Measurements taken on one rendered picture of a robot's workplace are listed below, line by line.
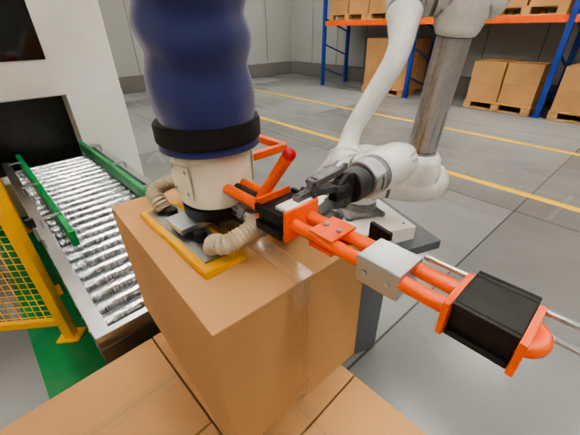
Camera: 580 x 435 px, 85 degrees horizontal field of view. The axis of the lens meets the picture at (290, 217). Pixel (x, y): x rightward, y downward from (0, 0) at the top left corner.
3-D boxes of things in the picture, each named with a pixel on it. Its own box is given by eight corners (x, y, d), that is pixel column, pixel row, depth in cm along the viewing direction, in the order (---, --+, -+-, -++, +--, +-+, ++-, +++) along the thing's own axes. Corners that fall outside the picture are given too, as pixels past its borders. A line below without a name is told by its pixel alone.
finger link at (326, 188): (349, 191, 66) (351, 185, 65) (314, 198, 58) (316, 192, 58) (335, 185, 68) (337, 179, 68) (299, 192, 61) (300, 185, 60)
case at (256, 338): (145, 306, 111) (110, 205, 91) (242, 259, 133) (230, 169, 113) (238, 457, 71) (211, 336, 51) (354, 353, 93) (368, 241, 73)
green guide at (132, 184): (81, 151, 287) (78, 141, 283) (94, 148, 293) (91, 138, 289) (161, 214, 188) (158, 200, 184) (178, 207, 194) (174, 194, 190)
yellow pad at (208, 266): (140, 218, 84) (135, 202, 82) (176, 205, 90) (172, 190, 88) (206, 281, 63) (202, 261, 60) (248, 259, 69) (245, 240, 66)
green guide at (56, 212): (8, 167, 255) (3, 156, 251) (23, 163, 262) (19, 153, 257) (57, 253, 156) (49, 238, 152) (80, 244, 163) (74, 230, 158)
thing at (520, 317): (433, 331, 39) (442, 301, 36) (459, 300, 43) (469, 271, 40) (511, 379, 33) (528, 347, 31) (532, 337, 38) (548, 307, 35)
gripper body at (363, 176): (375, 167, 66) (349, 181, 61) (371, 204, 71) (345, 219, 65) (347, 159, 71) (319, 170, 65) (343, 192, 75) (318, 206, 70)
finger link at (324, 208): (335, 188, 69) (335, 193, 69) (299, 216, 63) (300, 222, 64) (349, 194, 66) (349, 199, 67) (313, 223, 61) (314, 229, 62)
